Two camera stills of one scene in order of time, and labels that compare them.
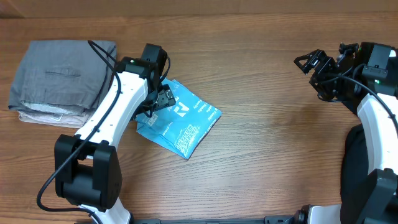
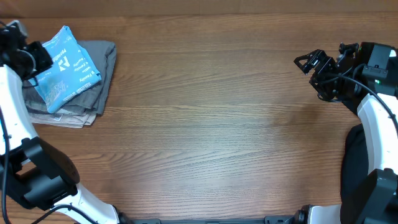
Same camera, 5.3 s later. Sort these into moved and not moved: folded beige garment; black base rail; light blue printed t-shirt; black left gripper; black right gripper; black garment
Moved: black left gripper; light blue printed t-shirt
Not moved: black base rail; black garment; folded beige garment; black right gripper
